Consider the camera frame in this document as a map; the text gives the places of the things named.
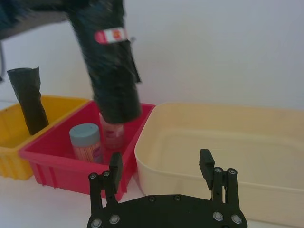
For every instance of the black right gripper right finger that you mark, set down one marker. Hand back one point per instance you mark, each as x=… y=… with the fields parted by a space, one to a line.
x=231 y=190

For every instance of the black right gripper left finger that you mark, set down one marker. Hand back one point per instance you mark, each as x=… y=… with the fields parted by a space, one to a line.
x=96 y=190

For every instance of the large black bag roll with label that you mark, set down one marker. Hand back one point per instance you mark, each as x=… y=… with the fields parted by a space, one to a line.
x=109 y=83

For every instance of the red plastic bin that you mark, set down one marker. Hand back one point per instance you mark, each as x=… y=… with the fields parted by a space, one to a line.
x=59 y=171

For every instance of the clear pink bottle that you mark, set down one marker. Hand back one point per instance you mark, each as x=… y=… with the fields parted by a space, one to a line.
x=114 y=137

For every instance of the jar with grey-blue lid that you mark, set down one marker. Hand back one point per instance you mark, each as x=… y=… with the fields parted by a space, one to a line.
x=84 y=135

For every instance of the cream plastic bin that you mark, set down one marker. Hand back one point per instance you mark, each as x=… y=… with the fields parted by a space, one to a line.
x=237 y=123

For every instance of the yellow plastic bin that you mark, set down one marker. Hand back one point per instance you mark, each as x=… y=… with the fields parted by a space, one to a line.
x=59 y=107

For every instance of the thin dark post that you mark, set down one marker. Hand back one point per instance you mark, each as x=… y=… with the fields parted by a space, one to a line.
x=2 y=59

